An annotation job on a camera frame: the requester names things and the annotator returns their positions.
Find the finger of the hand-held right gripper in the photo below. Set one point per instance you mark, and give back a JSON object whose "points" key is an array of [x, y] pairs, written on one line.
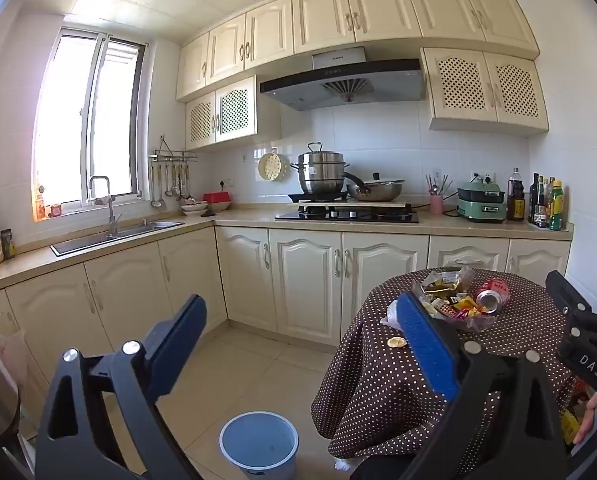
{"points": [[565, 290]]}

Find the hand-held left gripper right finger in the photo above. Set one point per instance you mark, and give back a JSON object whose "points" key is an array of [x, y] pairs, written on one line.
{"points": [[426, 345]]}

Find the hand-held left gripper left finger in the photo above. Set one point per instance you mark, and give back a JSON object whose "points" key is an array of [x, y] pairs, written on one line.
{"points": [[178, 340]]}

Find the gold bottle cap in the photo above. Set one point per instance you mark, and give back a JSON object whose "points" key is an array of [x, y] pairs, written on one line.
{"points": [[396, 343]]}

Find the white plastic wrapper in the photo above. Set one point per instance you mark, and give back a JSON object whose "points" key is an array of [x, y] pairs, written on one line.
{"points": [[392, 317]]}

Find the clear crinkled plastic wrapper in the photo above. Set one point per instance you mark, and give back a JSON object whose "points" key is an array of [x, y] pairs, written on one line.
{"points": [[471, 324]]}

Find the red yellow candy wrapper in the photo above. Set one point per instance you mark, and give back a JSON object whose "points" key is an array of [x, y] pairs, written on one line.
{"points": [[466, 306]]}

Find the gold foil snack wrapper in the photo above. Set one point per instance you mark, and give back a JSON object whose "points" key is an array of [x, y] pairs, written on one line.
{"points": [[446, 282]]}

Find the red drink can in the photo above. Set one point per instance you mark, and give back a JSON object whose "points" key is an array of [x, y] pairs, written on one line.
{"points": [[493, 292]]}

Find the light blue plastic bucket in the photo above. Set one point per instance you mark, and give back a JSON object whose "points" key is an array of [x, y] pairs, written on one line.
{"points": [[238, 466]]}

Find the person's right hand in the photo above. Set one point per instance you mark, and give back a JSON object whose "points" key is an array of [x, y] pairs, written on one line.
{"points": [[589, 417]]}

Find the round polka-dot table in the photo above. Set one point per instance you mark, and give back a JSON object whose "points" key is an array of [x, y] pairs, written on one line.
{"points": [[378, 385]]}

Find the yellow orange bag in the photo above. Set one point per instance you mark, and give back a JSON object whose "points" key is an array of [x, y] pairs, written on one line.
{"points": [[568, 425]]}

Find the green bottle yellow cap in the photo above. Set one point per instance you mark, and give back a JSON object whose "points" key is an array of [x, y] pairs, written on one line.
{"points": [[556, 210]]}

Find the dark glass bottle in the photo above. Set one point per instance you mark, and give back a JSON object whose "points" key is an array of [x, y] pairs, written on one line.
{"points": [[533, 200], [542, 207]]}

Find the steel sink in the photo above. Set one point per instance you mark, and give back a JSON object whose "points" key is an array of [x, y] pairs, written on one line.
{"points": [[128, 232]]}

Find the green electric cooker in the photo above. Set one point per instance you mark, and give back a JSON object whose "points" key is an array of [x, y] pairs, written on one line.
{"points": [[480, 205]]}

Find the white bowls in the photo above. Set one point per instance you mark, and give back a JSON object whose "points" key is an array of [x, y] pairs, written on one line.
{"points": [[193, 208]]}

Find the person's leg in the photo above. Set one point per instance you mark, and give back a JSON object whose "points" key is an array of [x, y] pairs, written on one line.
{"points": [[378, 470]]}

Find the cream base cabinets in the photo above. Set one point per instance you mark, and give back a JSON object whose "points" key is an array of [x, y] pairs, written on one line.
{"points": [[303, 280]]}

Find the pink utensil holder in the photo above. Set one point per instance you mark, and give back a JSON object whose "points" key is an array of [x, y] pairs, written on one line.
{"points": [[437, 205]]}

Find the steel faucet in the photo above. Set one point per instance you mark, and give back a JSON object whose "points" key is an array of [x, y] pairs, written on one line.
{"points": [[111, 210]]}

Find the red lidded container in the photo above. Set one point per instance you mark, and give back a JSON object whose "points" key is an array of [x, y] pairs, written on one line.
{"points": [[217, 198]]}

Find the black gas hob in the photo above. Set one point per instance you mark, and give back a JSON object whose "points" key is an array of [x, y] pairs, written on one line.
{"points": [[348, 215]]}

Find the hanging kitchen utensils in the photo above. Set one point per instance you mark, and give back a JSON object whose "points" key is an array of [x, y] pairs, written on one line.
{"points": [[168, 185]]}

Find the steel wok with lid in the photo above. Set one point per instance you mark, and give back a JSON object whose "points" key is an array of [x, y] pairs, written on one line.
{"points": [[376, 191]]}

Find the small red jar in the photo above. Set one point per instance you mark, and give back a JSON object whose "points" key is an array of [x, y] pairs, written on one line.
{"points": [[56, 210]]}

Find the small orange bottle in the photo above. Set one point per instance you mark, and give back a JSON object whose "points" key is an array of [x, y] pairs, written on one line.
{"points": [[40, 206]]}

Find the cream round steamer plate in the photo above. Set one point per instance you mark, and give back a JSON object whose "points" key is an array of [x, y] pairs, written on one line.
{"points": [[270, 166]]}

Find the steel steamer pot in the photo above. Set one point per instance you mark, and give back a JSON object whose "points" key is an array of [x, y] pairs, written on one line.
{"points": [[321, 175]]}

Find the cream lattice door cabinet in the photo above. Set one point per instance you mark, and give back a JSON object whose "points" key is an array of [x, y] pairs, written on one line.
{"points": [[233, 110], [483, 90]]}

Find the kitchen window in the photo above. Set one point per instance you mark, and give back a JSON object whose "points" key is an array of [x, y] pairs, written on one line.
{"points": [[68, 110]]}

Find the black range hood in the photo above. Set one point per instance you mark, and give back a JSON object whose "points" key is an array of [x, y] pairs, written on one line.
{"points": [[328, 96]]}

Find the white wall socket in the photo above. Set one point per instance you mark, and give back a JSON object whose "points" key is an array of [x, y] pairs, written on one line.
{"points": [[482, 177], [227, 184]]}

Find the wall utensil rack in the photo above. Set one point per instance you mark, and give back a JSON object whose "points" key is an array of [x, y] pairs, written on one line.
{"points": [[173, 155]]}

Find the cream wall cabinet row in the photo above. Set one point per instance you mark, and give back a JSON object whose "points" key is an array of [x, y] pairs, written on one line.
{"points": [[323, 15]]}

